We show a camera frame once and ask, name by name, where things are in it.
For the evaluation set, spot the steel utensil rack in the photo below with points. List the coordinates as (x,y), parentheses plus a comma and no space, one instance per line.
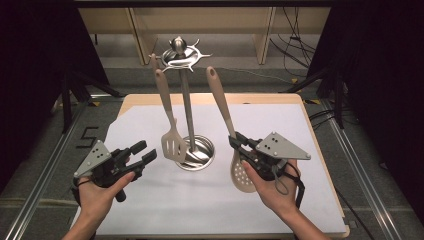
(180,58)

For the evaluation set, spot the white paper sheet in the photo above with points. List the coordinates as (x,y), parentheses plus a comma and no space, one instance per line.
(200,206)

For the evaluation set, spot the person's left hand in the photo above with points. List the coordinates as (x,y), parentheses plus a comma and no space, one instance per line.
(96,203)

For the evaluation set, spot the black curtain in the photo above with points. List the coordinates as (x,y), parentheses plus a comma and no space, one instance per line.
(383,66)
(33,66)

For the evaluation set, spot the aluminium floor rail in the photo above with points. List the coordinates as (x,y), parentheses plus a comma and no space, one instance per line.
(43,180)
(360,166)

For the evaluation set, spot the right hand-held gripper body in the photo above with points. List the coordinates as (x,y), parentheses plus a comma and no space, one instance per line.
(280,148)

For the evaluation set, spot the light wooden table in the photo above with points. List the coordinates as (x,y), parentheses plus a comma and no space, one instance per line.
(213,98)

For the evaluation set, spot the person's right hand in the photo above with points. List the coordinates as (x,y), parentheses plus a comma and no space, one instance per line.
(280,193)

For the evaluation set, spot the beige perforated skimmer spoon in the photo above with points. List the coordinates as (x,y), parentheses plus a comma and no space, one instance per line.
(216,90)

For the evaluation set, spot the beige slotted spatula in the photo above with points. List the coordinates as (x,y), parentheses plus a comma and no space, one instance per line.
(163,90)

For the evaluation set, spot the light wooden cabinet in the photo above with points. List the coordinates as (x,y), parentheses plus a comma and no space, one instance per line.
(200,20)

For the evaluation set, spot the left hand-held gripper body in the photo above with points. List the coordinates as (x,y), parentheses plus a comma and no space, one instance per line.
(96,160)

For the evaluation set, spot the black metal stand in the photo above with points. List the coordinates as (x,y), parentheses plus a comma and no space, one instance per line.
(68,100)
(339,100)

